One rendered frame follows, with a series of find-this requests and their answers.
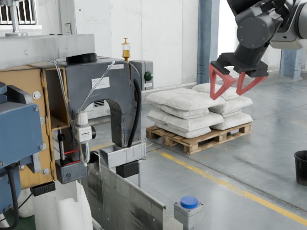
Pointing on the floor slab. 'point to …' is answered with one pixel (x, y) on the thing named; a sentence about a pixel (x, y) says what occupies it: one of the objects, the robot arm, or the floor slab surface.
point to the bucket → (301, 166)
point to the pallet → (189, 149)
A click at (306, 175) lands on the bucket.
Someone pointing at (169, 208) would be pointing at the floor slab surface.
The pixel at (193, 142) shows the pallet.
